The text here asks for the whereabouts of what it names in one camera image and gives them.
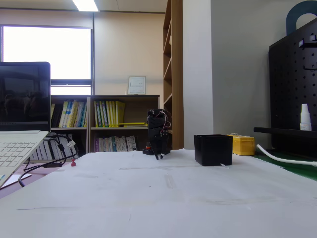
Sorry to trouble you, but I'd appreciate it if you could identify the black square bin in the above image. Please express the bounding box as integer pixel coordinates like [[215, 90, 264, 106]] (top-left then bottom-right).
[[193, 134, 233, 167]]

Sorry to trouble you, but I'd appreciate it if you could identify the yellow cardboard box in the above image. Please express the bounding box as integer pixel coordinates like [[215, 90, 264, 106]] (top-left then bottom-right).
[[226, 133, 255, 156]]

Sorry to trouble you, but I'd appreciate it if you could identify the flat-lying yellow book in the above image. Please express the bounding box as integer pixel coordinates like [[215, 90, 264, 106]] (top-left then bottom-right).
[[118, 121, 147, 127]]

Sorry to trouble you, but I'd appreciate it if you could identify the dark wooden low bookshelf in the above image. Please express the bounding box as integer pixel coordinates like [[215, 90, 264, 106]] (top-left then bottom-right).
[[88, 95, 160, 153], [51, 95, 90, 159]]

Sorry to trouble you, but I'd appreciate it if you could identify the upright yellow book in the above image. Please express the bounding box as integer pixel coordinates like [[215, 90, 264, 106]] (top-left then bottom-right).
[[115, 101, 126, 127]]

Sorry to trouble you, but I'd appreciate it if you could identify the white paper sheet cover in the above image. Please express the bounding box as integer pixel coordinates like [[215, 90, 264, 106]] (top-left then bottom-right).
[[0, 148, 317, 238]]

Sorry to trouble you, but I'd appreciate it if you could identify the framed white certificate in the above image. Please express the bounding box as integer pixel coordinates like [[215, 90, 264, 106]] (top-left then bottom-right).
[[128, 76, 147, 96]]

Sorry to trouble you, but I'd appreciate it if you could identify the tall brown wooden bookshelf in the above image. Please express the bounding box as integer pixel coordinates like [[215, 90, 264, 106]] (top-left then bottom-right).
[[162, 0, 184, 151]]

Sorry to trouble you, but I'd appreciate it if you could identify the green desk mat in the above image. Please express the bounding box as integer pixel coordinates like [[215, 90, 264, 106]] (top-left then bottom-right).
[[250, 148, 317, 181]]

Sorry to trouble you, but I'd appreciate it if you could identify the black pegboard stand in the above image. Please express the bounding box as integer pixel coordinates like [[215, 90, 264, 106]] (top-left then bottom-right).
[[254, 17, 317, 154]]

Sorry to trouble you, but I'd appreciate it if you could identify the white laptop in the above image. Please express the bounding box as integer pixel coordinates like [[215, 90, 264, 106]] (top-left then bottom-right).
[[0, 61, 52, 188]]

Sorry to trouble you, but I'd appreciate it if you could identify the white card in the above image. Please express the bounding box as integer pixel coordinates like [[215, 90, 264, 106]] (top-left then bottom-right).
[[3, 174, 33, 186]]

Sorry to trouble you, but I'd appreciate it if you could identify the white dropper bottle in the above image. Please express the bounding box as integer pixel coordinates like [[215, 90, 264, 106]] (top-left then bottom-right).
[[300, 104, 312, 131]]

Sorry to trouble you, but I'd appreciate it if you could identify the ceiling light panel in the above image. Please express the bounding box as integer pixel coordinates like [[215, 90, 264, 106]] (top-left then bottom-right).
[[72, 0, 100, 12]]

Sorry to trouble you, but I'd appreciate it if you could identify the teal arch-shaped panel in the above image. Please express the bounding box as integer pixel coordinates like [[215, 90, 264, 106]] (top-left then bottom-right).
[[286, 0, 317, 35]]

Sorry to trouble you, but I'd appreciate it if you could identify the black usb cable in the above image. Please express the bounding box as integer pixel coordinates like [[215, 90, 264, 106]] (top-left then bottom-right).
[[23, 133, 79, 172], [18, 133, 67, 188]]

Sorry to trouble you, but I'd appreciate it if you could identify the white power cable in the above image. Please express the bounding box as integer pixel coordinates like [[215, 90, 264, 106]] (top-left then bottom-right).
[[256, 144, 317, 167]]

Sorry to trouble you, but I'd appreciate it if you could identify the window with dark frame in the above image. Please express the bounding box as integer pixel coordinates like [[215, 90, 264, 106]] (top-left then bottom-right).
[[0, 24, 94, 96]]

